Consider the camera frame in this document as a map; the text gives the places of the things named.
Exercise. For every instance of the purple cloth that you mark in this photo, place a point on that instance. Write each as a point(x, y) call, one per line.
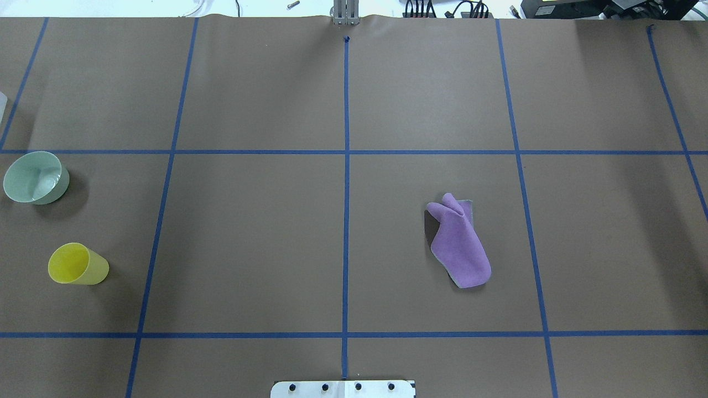
point(456, 245)

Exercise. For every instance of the aluminium frame post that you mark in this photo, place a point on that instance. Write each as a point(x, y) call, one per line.
point(345, 12)

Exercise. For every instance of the clear plastic storage box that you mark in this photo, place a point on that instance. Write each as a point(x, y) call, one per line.
point(3, 104)

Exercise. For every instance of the yellow plastic cup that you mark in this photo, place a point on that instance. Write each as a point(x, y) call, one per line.
point(74, 263)

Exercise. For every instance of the light green bowl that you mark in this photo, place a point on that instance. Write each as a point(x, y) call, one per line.
point(37, 178)

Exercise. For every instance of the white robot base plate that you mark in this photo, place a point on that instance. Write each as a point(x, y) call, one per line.
point(345, 388)

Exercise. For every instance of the black equipment on desk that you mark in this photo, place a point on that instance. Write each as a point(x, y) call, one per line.
point(659, 10)

